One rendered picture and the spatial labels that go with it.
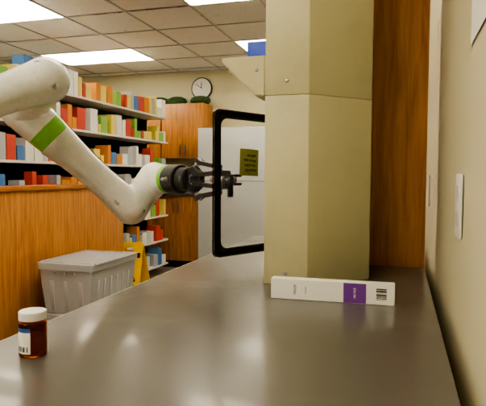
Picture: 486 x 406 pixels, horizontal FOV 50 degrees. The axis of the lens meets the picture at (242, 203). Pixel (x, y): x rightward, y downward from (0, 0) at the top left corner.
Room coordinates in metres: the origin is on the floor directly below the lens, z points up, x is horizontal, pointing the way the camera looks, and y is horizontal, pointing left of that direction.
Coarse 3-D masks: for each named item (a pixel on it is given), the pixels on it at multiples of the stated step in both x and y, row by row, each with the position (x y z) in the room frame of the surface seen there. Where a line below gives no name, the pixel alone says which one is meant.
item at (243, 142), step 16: (224, 128) 1.42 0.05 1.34; (240, 128) 1.47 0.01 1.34; (256, 128) 1.51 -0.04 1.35; (224, 144) 1.42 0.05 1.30; (240, 144) 1.47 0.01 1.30; (256, 144) 1.52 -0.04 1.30; (224, 160) 1.42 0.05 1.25; (240, 160) 1.47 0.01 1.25; (256, 160) 1.52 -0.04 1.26; (224, 176) 1.42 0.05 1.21; (240, 176) 1.47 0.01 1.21; (256, 176) 1.52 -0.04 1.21; (224, 192) 1.42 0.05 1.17; (240, 192) 1.47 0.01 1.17; (256, 192) 1.52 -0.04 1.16; (224, 208) 1.42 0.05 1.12; (240, 208) 1.47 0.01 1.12; (256, 208) 1.52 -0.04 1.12; (224, 224) 1.42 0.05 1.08; (240, 224) 1.47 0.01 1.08; (256, 224) 1.52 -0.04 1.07; (224, 240) 1.42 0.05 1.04; (240, 240) 1.47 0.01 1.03; (256, 240) 1.52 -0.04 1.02
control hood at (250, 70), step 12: (228, 60) 1.35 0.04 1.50; (240, 60) 1.34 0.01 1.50; (252, 60) 1.33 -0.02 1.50; (264, 60) 1.32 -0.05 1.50; (240, 72) 1.34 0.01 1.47; (252, 72) 1.33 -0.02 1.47; (264, 72) 1.32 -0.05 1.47; (252, 84) 1.33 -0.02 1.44; (264, 84) 1.32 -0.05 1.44; (264, 96) 1.33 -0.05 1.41
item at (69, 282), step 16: (64, 256) 3.56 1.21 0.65; (80, 256) 3.57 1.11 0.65; (96, 256) 3.57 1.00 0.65; (112, 256) 3.57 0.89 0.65; (128, 256) 3.63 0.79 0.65; (48, 272) 3.30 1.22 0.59; (64, 272) 3.26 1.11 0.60; (80, 272) 3.23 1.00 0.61; (96, 272) 3.27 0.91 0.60; (112, 272) 3.46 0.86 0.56; (128, 272) 3.67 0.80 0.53; (48, 288) 3.31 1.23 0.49; (64, 288) 3.27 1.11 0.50; (80, 288) 3.24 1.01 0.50; (96, 288) 3.28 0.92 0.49; (112, 288) 3.48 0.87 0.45; (48, 304) 3.32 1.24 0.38; (64, 304) 3.29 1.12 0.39; (80, 304) 3.25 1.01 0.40
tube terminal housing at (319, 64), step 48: (288, 0) 1.30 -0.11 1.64; (336, 0) 1.32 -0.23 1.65; (288, 48) 1.30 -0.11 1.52; (336, 48) 1.32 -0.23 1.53; (288, 96) 1.30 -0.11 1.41; (336, 96) 1.33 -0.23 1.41; (288, 144) 1.30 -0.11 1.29; (336, 144) 1.33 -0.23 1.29; (288, 192) 1.30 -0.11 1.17; (336, 192) 1.33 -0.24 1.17; (288, 240) 1.30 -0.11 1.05; (336, 240) 1.33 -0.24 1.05
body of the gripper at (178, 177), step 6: (180, 168) 1.62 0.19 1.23; (186, 168) 1.61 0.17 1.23; (192, 168) 1.59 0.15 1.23; (198, 168) 1.60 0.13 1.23; (180, 174) 1.60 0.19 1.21; (186, 174) 1.60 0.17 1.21; (174, 180) 1.61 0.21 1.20; (180, 180) 1.59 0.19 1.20; (186, 180) 1.60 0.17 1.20; (192, 180) 1.59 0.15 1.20; (198, 180) 1.57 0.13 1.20; (204, 180) 1.59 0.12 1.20; (180, 186) 1.60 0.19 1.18; (186, 186) 1.60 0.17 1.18; (192, 186) 1.59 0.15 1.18; (192, 192) 1.60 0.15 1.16
